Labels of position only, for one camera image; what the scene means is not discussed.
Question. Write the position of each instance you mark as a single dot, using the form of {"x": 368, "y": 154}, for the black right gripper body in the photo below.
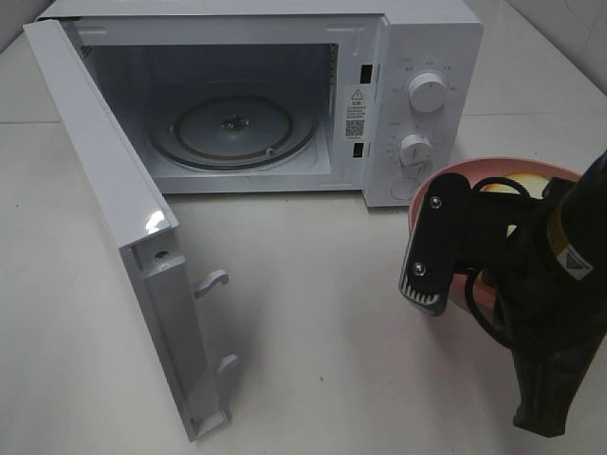
{"x": 548, "y": 287}

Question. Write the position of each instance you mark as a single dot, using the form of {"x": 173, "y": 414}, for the toast lettuce sandwich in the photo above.
{"x": 531, "y": 184}

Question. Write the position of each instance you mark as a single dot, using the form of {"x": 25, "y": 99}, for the pink round plate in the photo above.
{"x": 475, "y": 170}

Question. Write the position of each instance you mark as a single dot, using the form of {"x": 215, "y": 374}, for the round white door-release button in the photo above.
{"x": 405, "y": 189}

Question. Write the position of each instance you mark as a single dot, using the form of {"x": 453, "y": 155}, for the white microwave door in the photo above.
{"x": 142, "y": 226}

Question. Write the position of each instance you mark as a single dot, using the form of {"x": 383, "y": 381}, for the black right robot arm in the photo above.
{"x": 550, "y": 366}

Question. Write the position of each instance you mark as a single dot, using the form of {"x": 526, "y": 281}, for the lower white timer knob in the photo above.
{"x": 414, "y": 149}

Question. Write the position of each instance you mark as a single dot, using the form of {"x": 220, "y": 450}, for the upper white power knob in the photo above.
{"x": 427, "y": 92}

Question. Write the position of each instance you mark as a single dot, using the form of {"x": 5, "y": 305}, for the white warning label sticker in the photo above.
{"x": 356, "y": 109}

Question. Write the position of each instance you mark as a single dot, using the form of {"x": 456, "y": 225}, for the glass microwave turntable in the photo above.
{"x": 233, "y": 125}

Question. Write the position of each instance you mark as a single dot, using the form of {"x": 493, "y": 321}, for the white microwave oven body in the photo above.
{"x": 314, "y": 48}

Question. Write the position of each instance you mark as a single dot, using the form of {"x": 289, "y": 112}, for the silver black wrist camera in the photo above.
{"x": 434, "y": 244}

